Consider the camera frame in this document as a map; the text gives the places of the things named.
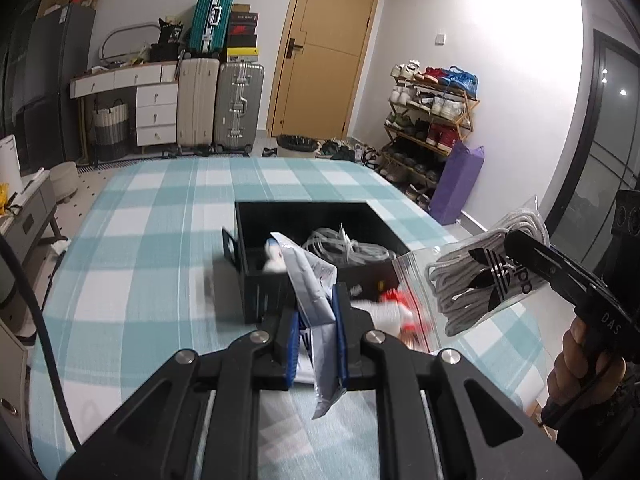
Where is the person's right hand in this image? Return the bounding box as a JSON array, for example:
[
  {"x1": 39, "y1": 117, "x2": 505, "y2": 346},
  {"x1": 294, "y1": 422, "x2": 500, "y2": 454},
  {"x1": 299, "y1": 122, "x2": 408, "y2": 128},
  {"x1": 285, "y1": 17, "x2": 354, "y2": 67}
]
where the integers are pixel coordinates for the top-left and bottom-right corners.
[{"x1": 544, "y1": 317, "x2": 627, "y2": 429}]

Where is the silver suitcase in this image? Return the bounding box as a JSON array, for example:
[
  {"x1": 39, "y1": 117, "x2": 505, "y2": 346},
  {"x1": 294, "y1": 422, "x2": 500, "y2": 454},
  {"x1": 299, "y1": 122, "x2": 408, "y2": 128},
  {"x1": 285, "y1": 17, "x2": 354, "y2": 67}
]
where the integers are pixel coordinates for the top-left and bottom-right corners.
[{"x1": 213, "y1": 60, "x2": 265, "y2": 154}]

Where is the clear bag of white socks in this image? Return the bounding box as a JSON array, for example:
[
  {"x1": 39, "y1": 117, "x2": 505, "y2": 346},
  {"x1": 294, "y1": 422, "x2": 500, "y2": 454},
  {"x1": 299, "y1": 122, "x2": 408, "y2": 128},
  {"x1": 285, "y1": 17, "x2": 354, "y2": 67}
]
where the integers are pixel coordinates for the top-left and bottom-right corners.
[{"x1": 394, "y1": 196, "x2": 552, "y2": 352}]

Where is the black bag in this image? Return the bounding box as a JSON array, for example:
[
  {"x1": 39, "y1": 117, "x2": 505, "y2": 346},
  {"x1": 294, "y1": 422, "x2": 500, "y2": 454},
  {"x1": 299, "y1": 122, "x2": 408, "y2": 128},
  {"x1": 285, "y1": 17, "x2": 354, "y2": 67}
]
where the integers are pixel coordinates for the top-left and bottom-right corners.
[{"x1": 149, "y1": 17, "x2": 187, "y2": 63}]

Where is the purple shopping bag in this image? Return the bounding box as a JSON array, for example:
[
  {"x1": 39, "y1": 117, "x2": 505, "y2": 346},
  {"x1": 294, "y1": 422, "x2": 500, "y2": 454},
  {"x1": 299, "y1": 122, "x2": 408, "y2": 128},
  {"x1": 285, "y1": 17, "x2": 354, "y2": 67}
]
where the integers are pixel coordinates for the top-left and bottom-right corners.
[{"x1": 429, "y1": 140, "x2": 485, "y2": 226}]

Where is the rounded mirror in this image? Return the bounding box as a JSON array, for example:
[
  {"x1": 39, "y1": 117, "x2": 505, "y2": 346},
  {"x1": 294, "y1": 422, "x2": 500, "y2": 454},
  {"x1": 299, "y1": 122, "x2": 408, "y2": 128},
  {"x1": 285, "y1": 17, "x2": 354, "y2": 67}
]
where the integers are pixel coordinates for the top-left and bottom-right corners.
[{"x1": 99, "y1": 22, "x2": 160, "y2": 64}]

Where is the grey round stool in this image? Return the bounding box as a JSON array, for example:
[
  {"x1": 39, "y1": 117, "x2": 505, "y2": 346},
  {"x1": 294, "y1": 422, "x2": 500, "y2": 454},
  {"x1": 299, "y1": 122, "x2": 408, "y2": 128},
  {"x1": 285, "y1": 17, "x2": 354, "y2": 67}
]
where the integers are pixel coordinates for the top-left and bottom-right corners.
[{"x1": 49, "y1": 162, "x2": 79, "y2": 205}]

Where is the stack of shoe boxes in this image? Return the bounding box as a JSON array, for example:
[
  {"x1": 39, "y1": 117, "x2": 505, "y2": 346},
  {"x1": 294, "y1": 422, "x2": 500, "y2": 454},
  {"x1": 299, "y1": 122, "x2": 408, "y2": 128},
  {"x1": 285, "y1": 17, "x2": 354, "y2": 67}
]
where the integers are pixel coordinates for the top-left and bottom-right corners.
[{"x1": 225, "y1": 2, "x2": 260, "y2": 64}]

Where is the blue bag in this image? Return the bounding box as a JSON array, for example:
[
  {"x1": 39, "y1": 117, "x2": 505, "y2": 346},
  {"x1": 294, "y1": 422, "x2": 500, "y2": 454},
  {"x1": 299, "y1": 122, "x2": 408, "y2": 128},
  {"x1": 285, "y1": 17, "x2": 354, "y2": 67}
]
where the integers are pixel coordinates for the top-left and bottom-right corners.
[{"x1": 439, "y1": 65, "x2": 479, "y2": 97}]

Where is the beige suitcase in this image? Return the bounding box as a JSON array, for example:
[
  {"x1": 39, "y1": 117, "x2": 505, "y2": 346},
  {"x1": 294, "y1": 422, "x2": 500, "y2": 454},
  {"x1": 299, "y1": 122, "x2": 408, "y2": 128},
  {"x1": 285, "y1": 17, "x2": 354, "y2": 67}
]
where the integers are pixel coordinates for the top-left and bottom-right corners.
[{"x1": 176, "y1": 52, "x2": 221, "y2": 154}]

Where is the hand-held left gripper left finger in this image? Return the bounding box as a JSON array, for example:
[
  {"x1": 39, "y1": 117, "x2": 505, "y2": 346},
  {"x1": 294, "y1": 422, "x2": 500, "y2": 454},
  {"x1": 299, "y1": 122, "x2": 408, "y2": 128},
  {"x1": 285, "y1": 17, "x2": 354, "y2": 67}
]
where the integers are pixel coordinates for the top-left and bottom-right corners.
[{"x1": 56, "y1": 308, "x2": 302, "y2": 480}]

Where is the striped laundry basket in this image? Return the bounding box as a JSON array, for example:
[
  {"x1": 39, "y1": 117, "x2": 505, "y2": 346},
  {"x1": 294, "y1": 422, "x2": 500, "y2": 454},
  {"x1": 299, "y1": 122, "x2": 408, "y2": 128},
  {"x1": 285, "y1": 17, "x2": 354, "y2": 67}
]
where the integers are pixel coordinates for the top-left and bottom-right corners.
[{"x1": 92, "y1": 102, "x2": 130, "y2": 162}]

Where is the wooden shoe rack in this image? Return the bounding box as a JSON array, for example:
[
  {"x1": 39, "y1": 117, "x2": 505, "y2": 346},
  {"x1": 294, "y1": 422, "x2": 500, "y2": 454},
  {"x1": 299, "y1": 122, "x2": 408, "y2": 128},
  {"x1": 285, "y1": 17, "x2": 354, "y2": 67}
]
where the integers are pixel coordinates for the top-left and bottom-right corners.
[{"x1": 381, "y1": 62, "x2": 480, "y2": 212}]

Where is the teal suitcase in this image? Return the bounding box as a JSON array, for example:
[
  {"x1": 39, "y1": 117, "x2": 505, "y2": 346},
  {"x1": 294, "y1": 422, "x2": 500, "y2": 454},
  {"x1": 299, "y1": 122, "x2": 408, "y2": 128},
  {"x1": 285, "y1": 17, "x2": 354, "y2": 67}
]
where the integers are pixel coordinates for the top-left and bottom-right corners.
[{"x1": 188, "y1": 0, "x2": 234, "y2": 57}]

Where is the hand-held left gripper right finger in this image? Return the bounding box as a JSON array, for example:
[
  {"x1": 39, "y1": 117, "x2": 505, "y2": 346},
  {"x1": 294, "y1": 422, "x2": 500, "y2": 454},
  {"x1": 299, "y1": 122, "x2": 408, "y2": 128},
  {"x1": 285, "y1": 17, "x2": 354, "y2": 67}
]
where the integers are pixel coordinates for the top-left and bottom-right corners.
[{"x1": 331, "y1": 281, "x2": 585, "y2": 480}]

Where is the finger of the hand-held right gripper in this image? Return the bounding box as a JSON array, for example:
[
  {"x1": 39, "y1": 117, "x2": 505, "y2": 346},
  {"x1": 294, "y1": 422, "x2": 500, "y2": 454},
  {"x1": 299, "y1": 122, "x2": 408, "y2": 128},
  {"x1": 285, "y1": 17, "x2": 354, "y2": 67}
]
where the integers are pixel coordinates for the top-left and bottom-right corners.
[{"x1": 503, "y1": 230, "x2": 609, "y2": 312}]

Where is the teal checkered bedsheet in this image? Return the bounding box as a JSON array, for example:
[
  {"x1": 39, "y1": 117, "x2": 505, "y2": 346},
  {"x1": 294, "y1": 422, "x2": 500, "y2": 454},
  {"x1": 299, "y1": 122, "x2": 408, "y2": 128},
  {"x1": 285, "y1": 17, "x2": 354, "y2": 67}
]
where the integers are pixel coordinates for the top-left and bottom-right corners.
[{"x1": 29, "y1": 156, "x2": 557, "y2": 480}]

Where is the pile of shoes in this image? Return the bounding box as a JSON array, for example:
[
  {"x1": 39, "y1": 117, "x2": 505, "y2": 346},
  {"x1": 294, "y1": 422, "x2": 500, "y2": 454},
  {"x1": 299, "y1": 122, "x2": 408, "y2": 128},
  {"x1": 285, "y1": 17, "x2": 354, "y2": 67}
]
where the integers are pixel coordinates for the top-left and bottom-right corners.
[{"x1": 319, "y1": 138, "x2": 384, "y2": 167}]

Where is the black framed glass door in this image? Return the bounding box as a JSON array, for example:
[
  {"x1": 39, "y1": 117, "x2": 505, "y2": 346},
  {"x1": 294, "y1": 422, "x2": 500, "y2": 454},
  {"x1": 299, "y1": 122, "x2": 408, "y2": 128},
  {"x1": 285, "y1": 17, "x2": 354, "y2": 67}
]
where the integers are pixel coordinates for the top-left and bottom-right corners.
[{"x1": 544, "y1": 29, "x2": 640, "y2": 262}]

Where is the white socks bundle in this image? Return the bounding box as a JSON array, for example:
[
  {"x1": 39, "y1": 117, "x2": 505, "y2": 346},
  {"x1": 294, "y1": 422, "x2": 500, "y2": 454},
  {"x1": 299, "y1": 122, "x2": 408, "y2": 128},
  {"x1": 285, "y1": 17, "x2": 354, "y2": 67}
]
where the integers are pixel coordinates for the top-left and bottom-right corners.
[{"x1": 302, "y1": 224, "x2": 397, "y2": 264}]

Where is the dark grey wardrobe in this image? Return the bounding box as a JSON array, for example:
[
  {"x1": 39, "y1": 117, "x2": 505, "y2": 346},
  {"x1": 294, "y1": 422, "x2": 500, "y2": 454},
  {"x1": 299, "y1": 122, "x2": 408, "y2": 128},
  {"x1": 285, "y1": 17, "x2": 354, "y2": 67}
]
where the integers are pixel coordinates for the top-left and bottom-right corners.
[{"x1": 14, "y1": 3, "x2": 96, "y2": 172}]

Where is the white and red packet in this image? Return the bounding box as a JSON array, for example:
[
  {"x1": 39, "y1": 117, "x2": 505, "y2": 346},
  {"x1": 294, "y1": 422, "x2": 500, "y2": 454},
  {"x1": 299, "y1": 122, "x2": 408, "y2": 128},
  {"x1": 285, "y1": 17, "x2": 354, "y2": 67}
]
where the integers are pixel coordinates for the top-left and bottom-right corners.
[{"x1": 350, "y1": 287, "x2": 434, "y2": 349}]

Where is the grey side cabinet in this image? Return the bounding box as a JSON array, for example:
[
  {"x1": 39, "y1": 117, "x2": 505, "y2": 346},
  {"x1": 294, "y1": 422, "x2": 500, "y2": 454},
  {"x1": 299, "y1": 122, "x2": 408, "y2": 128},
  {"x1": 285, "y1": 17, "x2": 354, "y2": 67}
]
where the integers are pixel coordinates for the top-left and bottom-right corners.
[{"x1": 0, "y1": 169, "x2": 69, "y2": 312}]

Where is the black storage box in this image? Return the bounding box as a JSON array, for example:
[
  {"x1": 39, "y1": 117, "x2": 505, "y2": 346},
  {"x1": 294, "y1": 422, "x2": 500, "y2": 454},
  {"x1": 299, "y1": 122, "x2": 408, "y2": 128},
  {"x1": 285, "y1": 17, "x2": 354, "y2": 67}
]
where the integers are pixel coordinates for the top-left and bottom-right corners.
[{"x1": 221, "y1": 200, "x2": 414, "y2": 326}]

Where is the silver plastic packet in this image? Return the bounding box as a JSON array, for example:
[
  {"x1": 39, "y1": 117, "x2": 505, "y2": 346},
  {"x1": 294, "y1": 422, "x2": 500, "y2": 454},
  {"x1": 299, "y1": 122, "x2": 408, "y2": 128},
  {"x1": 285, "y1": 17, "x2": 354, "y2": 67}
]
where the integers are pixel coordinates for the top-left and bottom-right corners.
[{"x1": 264, "y1": 232, "x2": 347, "y2": 421}]

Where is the wooden door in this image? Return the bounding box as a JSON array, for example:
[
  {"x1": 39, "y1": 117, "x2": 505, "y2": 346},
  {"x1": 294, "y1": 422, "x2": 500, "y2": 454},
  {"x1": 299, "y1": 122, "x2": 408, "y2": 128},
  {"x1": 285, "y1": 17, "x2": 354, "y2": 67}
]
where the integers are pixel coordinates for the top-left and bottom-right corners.
[{"x1": 266, "y1": 0, "x2": 384, "y2": 139}]

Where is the white drawer desk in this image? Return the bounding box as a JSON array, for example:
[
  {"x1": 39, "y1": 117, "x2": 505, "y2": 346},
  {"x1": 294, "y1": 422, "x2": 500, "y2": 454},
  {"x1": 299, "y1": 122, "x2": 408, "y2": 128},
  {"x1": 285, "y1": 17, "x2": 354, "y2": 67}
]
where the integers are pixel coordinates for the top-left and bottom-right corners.
[{"x1": 69, "y1": 60, "x2": 180, "y2": 149}]

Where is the black cable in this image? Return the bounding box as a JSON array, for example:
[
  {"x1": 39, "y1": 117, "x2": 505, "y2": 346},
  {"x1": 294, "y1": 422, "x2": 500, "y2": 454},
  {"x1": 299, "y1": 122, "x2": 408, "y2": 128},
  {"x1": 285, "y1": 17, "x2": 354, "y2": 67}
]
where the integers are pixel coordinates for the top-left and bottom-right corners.
[{"x1": 0, "y1": 234, "x2": 82, "y2": 452}]

